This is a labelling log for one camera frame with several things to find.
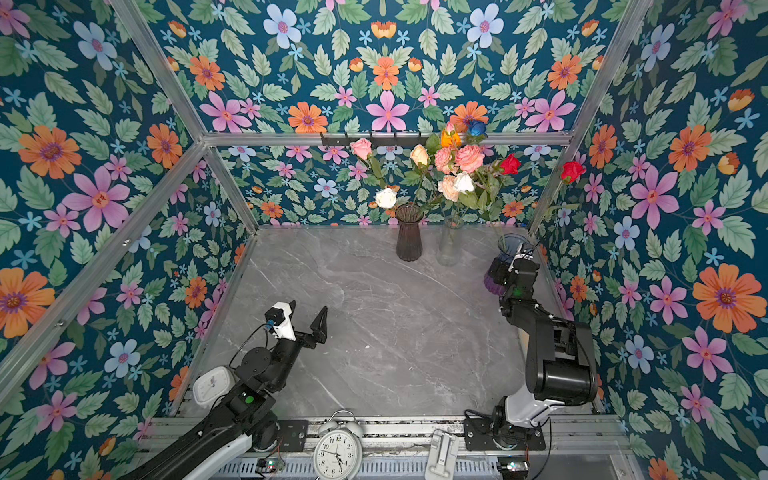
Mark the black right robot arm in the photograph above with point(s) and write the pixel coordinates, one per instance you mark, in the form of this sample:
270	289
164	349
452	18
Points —
560	365

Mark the pink rose stem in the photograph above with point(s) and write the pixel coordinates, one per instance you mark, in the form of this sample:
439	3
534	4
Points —
363	150

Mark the dark pink ribbed glass vase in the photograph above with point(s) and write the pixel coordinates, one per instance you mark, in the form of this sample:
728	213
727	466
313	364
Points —
409	244

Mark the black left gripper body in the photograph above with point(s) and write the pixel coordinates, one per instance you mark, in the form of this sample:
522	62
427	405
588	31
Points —
308	342

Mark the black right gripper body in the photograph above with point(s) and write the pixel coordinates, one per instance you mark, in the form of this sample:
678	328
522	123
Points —
510	289

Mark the red rose stem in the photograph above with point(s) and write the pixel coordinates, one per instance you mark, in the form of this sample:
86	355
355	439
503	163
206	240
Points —
562	176
507	166

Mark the yellow rose stem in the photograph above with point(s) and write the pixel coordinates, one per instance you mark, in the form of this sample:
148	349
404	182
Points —
450	139

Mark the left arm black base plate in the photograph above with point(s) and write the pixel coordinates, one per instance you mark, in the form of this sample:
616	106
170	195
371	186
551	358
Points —
292	435

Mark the black hook rail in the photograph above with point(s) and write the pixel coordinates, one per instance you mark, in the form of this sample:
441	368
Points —
403	139

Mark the white plastic clip bracket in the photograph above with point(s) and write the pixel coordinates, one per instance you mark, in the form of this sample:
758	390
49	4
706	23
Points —
442	458

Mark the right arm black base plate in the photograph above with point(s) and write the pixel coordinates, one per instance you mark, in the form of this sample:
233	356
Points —
481	435

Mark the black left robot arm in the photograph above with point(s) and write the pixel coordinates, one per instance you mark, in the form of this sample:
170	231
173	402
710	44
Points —
240	419

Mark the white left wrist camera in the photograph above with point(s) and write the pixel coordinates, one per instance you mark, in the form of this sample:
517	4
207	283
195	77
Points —
278	319

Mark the pink cream peony spray stem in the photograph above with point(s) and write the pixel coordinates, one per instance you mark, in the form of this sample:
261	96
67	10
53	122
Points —
449	163

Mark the white twin-bell alarm clock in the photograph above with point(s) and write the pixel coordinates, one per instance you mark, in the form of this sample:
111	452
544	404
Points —
338	454

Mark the clear glass cup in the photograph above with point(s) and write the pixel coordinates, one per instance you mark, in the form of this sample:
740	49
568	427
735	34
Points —
450	242

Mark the purple ribbed glass vase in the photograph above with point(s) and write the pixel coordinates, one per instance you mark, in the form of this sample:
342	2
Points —
509	245

